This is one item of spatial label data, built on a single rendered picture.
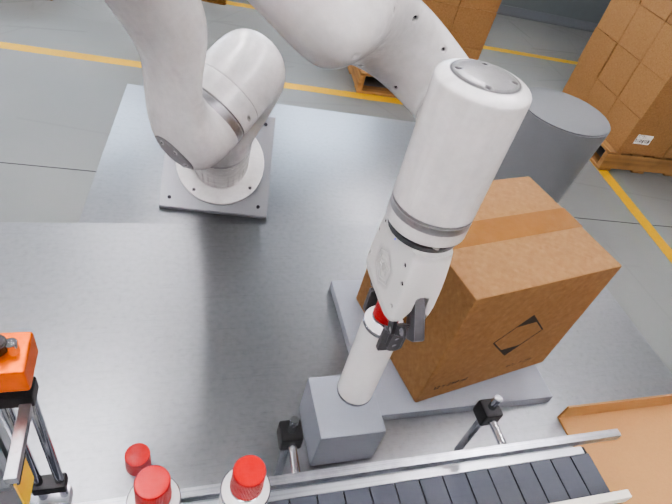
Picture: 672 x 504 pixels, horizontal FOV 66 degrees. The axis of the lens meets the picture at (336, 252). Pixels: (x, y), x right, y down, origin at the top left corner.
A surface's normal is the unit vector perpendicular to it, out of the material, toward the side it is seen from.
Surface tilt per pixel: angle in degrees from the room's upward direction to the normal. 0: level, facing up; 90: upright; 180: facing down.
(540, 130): 94
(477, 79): 2
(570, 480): 0
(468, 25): 90
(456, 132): 90
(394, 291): 89
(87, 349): 0
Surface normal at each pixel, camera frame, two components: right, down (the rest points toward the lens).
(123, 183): 0.21, -0.71
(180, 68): 0.22, 0.78
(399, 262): -0.92, 0.04
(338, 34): -0.04, 0.68
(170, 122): -0.45, 0.59
